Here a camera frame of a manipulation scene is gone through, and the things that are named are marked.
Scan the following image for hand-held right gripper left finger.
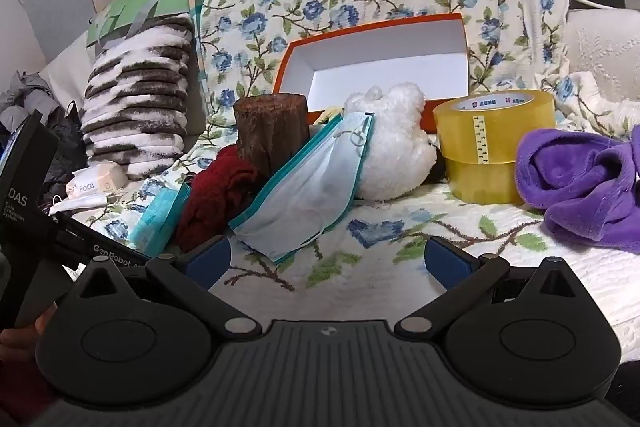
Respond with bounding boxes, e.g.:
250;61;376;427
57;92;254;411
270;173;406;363
72;234;263;342

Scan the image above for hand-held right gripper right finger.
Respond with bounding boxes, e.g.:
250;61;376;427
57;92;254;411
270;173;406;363
394;234;582;342

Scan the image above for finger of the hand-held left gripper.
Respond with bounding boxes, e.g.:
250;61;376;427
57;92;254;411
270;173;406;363
51;213;152;269

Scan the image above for dark red knitted cloth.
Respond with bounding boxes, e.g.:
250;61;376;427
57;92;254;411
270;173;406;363
175;146;260;253

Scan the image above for white plush toy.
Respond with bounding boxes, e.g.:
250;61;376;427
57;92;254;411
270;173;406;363
344;82;438;202

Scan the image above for dark wooden block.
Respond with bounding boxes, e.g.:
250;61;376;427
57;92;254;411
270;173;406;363
233;93;311;180

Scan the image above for purple fleece cloth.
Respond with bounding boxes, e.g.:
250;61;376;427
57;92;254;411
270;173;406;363
515;124;640;254

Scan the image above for orange cardboard box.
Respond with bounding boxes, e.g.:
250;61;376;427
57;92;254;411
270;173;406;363
271;13;469;135

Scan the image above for white pink soft package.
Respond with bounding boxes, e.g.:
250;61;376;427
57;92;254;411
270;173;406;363
64;163;128;200

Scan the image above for person's left hand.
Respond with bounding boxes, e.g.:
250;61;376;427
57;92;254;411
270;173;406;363
0;302;58;359

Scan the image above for white face mask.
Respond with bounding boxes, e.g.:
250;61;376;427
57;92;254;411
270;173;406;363
49;193;118;214

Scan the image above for teal tissue packet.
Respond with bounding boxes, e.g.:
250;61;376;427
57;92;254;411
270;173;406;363
129;183;192;258

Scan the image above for black bag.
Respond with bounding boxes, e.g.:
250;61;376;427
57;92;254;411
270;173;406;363
42;102;88;202

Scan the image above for grey clothes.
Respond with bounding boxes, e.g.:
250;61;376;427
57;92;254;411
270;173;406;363
0;71;61;132

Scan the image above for teal-edged translucent zip pouch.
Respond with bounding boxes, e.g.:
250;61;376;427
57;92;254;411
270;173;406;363
228;111;375;264

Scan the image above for white pillow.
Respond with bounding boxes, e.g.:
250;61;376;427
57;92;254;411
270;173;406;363
40;32;96;112

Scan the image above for brown white striped fluffy blanket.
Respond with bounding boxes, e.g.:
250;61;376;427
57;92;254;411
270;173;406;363
81;13;196;180

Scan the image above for white flat panel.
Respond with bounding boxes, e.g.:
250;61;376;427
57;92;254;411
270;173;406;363
22;0;96;48

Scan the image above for white lace cushion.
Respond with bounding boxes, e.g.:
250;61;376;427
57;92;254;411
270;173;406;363
562;7;640;108

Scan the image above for white cable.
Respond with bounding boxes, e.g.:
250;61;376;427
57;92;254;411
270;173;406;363
570;0;640;11

